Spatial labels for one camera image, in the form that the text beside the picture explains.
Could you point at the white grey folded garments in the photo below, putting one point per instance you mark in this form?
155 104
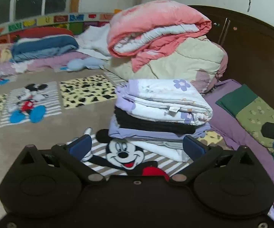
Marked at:
177 155

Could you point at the white fluffy blanket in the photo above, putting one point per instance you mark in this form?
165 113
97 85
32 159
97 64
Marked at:
93 42

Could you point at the pink white folded quilt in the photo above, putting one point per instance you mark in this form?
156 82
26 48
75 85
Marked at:
153 30

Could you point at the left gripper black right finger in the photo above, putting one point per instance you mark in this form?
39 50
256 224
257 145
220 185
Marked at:
204 157

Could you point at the green patchwork quilt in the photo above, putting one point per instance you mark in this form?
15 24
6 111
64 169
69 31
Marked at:
251 111

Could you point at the Mickey Mouse patterned bed blanket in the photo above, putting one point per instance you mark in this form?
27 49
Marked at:
63 126

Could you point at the light blue plush toy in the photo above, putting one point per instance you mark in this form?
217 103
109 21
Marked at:
90 63

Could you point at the purple bed sheet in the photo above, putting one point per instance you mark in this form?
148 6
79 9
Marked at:
230 129

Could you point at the pink purple floral sheet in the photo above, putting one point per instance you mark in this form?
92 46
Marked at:
9 68

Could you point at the lavender folded garment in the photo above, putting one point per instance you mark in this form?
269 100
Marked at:
115 131

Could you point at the colourful alphabet headboard panel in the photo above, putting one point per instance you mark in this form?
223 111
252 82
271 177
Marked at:
11 29

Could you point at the black folded garment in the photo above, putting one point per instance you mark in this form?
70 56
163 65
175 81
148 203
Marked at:
126 121

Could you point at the cream folded quilt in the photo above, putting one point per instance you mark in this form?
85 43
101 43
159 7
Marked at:
199 61

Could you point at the white floral purple-trim garment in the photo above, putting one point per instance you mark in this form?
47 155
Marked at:
165 100

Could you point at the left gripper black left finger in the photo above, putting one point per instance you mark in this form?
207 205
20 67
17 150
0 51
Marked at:
71 156

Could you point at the blue folded blanket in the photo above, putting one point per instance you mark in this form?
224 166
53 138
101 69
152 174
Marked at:
38 48

